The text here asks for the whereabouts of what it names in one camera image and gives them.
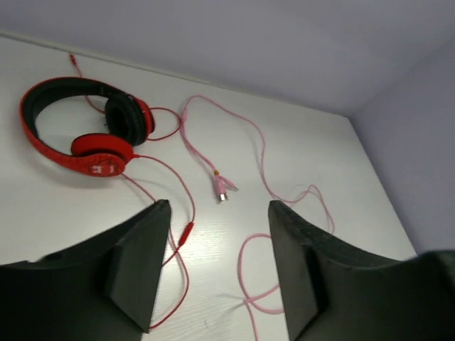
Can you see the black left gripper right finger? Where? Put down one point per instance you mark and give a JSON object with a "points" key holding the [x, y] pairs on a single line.
{"points": [[332, 290]]}

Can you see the red over-ear headphones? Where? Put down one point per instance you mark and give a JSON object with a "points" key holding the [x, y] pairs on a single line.
{"points": [[107, 143]]}

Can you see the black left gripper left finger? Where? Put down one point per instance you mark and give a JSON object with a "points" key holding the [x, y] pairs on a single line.
{"points": [[103, 288]]}

